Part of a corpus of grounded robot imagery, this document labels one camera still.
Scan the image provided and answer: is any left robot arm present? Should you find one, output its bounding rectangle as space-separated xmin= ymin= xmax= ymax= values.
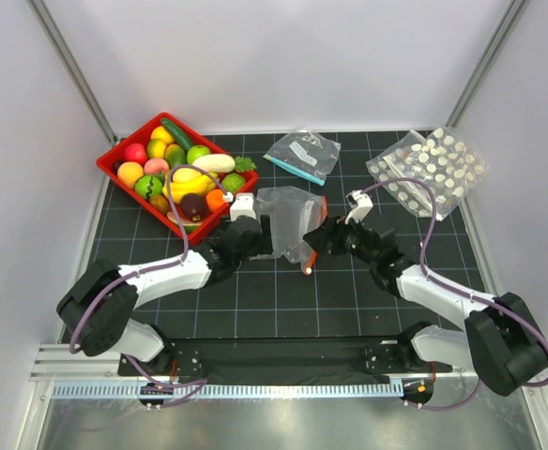
xmin=56 ymin=216 xmax=272 ymax=375

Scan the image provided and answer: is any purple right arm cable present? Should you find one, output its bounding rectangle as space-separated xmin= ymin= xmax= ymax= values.
xmin=356 ymin=176 xmax=548 ymax=410

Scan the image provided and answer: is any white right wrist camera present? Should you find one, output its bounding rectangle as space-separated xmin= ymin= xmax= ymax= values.
xmin=344 ymin=190 xmax=373 ymax=224

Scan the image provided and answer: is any red plastic fruit tray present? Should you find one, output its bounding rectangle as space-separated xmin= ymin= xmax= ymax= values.
xmin=97 ymin=112 xmax=259 ymax=245

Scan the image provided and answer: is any green custard apple toy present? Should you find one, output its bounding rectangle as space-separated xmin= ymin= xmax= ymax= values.
xmin=221 ymin=172 xmax=246 ymax=194

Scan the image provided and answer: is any green cucumber toy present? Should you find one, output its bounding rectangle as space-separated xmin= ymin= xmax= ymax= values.
xmin=160 ymin=117 xmax=194 ymax=151

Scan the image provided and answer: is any pink peach toy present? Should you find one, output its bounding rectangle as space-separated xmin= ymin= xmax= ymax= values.
xmin=144 ymin=157 xmax=170 ymax=175

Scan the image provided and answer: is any watermelon slice toy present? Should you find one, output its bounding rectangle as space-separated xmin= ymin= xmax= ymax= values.
xmin=166 ymin=211 xmax=204 ymax=233

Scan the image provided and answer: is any small round watermelon toy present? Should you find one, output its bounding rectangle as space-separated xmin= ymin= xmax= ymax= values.
xmin=133 ymin=175 xmax=163 ymax=201

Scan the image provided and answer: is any orange peach toy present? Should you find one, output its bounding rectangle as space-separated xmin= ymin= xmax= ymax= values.
xmin=116 ymin=161 xmax=145 ymax=188

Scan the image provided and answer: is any clear bag orange zipper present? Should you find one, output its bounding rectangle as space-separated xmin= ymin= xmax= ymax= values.
xmin=254 ymin=186 xmax=327 ymax=276

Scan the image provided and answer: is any white polka dot bag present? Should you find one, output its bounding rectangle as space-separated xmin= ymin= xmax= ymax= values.
xmin=366 ymin=127 xmax=488 ymax=221

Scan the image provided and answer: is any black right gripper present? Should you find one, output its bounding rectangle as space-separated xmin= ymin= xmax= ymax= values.
xmin=303 ymin=212 xmax=377 ymax=265

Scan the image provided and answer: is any clear bag blue zipper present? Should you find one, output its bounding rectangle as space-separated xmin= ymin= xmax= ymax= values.
xmin=264 ymin=128 xmax=342 ymax=187

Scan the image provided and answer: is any red apple toy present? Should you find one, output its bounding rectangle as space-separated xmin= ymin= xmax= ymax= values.
xmin=123 ymin=143 xmax=148 ymax=165

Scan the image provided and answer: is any slotted cable duct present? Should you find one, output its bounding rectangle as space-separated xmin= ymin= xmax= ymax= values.
xmin=51 ymin=379 xmax=403 ymax=401

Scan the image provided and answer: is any brown kiwi toy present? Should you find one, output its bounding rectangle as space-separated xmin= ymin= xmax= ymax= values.
xmin=149 ymin=194 xmax=171 ymax=216

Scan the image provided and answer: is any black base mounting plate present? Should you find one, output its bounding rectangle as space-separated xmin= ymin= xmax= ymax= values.
xmin=117 ymin=335 xmax=453 ymax=386

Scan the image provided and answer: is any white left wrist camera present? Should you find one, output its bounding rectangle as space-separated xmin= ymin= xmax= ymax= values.
xmin=229 ymin=192 xmax=256 ymax=221

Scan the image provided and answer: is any black grid cutting mat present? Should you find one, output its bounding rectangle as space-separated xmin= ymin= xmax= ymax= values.
xmin=60 ymin=130 xmax=510 ymax=339

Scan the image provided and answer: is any yellow banana bunch toy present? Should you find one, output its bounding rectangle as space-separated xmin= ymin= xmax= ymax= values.
xmin=162 ymin=169 xmax=216 ymax=203

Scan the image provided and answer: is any yellow lemon toy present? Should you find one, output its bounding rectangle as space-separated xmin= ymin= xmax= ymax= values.
xmin=150 ymin=126 xmax=175 ymax=145

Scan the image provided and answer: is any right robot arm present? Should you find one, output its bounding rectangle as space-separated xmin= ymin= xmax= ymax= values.
xmin=304 ymin=217 xmax=548 ymax=397

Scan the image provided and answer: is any orange toy fruit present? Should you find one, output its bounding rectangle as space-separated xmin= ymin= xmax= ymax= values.
xmin=205 ymin=189 xmax=228 ymax=212

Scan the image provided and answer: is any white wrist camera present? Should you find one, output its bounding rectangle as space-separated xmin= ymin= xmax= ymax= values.
xmin=344 ymin=190 xmax=373 ymax=224
xmin=229 ymin=192 xmax=256 ymax=221

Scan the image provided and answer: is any white radish toy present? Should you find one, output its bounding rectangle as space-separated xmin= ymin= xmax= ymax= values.
xmin=192 ymin=154 xmax=236 ymax=173

